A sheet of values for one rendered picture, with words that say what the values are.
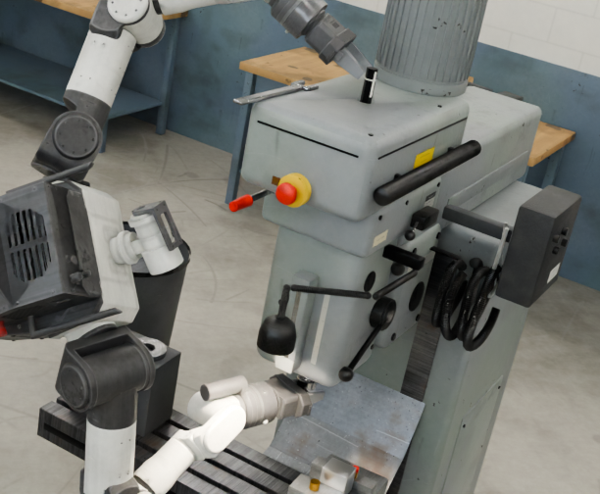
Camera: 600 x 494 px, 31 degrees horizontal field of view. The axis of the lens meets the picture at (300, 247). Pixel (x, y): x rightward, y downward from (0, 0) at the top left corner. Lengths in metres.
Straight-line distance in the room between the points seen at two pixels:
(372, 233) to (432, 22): 0.46
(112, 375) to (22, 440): 2.32
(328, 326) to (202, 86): 5.39
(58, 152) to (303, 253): 0.51
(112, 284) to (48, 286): 0.17
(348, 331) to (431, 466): 0.68
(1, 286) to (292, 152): 0.55
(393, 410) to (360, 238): 0.77
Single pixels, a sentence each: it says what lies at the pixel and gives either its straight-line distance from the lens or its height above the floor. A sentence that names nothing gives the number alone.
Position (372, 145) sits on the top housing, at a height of 1.88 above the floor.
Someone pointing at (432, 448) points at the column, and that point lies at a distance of 2.71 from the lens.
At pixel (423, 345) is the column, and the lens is 2.60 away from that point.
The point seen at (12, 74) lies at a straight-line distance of 7.67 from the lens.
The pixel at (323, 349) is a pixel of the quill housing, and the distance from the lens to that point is 2.17.
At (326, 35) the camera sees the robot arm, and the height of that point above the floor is 2.00.
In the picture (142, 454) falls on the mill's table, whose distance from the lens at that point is 2.57.
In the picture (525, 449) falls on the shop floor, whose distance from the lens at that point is 4.78.
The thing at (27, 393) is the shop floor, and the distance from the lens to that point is 4.49.
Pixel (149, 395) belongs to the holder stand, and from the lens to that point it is 2.56.
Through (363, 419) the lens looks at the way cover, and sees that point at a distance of 2.70.
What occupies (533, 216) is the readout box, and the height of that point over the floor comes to 1.71.
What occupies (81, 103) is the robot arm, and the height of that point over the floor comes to 1.81.
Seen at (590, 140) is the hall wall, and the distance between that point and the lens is 6.36.
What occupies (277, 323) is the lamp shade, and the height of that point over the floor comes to 1.51.
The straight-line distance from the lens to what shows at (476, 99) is 2.82.
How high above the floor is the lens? 2.44
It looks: 23 degrees down
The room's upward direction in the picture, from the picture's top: 11 degrees clockwise
